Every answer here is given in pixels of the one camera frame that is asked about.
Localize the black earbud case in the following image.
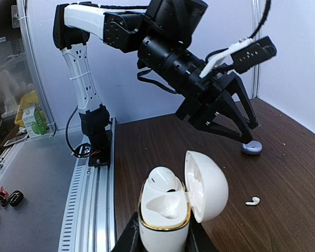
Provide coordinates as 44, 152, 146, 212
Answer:
7, 190, 24, 207

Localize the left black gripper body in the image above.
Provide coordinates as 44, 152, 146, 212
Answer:
138, 1, 235, 129

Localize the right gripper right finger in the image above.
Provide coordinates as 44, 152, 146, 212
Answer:
188, 223, 219, 252

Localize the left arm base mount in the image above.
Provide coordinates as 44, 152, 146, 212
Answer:
88, 119, 112, 167

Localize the purple earbud charging case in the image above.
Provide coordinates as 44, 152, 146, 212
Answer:
241, 141, 263, 155

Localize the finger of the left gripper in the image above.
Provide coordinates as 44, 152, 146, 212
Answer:
233, 75, 258, 130
199, 91, 253, 143

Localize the left aluminium frame post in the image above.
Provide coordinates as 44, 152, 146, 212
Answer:
251, 0, 262, 100

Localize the green white carton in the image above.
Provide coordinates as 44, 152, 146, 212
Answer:
23, 106, 47, 138

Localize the white earbud charging case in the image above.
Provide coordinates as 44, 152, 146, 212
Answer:
138, 150, 228, 251

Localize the front aluminium rail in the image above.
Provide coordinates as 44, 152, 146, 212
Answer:
58, 118, 117, 251

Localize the white earbud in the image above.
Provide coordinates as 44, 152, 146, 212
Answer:
148, 166, 179, 192
245, 196, 260, 206

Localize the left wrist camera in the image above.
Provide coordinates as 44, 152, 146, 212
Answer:
199, 36, 277, 78

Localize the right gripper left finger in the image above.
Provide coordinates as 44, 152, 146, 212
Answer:
111, 212, 143, 252

